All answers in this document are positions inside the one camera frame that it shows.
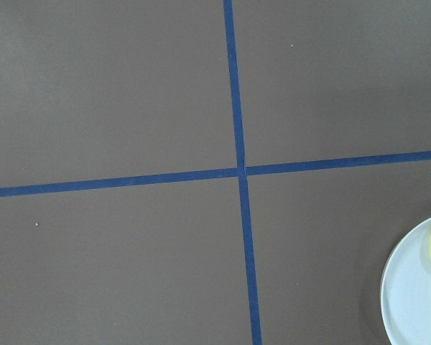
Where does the white round plate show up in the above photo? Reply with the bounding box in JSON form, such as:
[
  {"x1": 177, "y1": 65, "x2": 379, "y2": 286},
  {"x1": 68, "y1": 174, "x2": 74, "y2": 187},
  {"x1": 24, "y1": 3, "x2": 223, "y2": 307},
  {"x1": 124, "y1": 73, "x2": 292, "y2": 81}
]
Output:
[{"x1": 380, "y1": 218, "x2": 431, "y2": 344}]

